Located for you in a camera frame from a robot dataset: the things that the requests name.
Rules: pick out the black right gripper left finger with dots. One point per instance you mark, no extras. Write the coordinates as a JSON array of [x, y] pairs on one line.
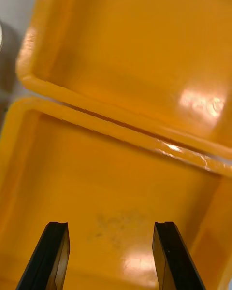
[[47, 258]]

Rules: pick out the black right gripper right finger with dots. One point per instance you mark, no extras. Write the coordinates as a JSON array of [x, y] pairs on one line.
[[175, 258]]

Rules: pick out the yellow-orange plastic bin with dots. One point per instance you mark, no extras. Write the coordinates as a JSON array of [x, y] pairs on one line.
[[135, 53], [101, 186]]

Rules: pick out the steel tray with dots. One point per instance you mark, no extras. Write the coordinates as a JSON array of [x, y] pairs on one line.
[[1, 37]]

